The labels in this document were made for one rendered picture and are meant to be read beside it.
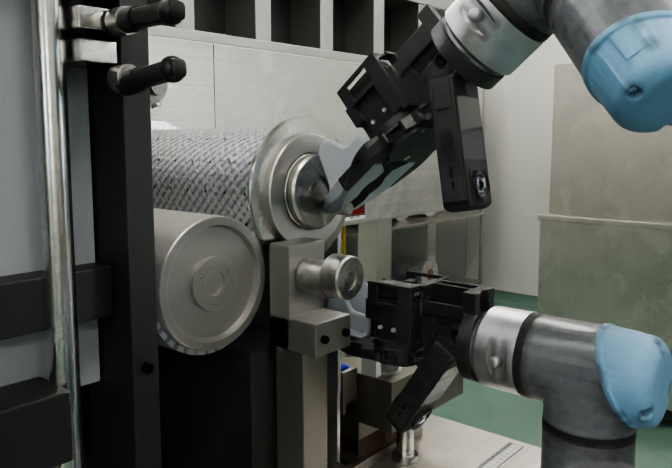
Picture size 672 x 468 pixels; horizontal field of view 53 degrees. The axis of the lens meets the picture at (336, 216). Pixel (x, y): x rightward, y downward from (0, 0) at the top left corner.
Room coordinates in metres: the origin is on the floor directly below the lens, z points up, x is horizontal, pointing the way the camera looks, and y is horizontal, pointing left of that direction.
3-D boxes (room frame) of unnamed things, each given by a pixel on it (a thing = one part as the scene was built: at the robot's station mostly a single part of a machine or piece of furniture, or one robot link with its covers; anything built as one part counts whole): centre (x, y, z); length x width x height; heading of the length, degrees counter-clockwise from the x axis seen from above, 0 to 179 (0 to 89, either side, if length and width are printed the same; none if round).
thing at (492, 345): (0.60, -0.15, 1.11); 0.08 x 0.05 x 0.08; 140
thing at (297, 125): (0.68, 0.03, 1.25); 0.15 x 0.01 x 0.15; 140
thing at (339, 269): (0.60, -0.01, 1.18); 0.04 x 0.02 x 0.04; 140
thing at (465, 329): (0.65, -0.09, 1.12); 0.12 x 0.08 x 0.09; 50
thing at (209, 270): (0.67, 0.20, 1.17); 0.26 x 0.12 x 0.12; 50
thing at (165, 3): (0.35, 0.10, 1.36); 0.05 x 0.01 x 0.01; 50
